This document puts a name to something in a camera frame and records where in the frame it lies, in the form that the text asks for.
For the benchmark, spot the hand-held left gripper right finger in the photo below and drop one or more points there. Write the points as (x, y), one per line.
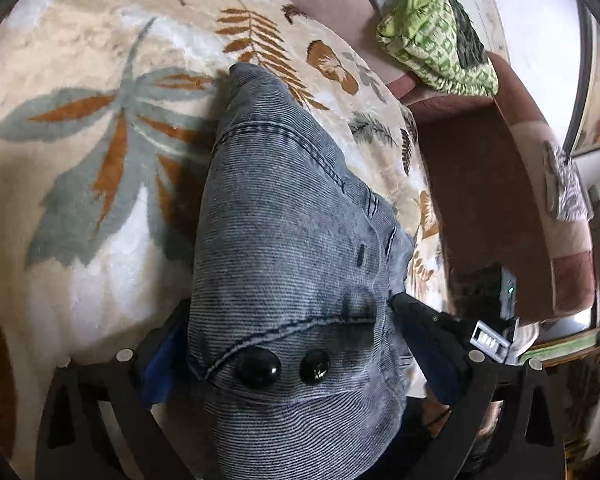
(430, 350)

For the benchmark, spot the beige leaf-print blanket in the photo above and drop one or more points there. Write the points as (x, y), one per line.
(80, 60)

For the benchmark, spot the green patterned cloth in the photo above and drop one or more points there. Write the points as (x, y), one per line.
(430, 45)

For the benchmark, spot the grey-white patterned cloth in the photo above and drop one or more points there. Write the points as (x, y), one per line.
(565, 185)

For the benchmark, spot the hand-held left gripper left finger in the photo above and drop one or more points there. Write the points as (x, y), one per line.
(160, 375)

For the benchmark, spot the wooden board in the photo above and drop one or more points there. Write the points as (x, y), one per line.
(570, 345)

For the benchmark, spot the blue-grey denim pants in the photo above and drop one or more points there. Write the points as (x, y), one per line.
(290, 235)

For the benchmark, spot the brown sofa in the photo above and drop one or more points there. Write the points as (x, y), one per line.
(480, 185)

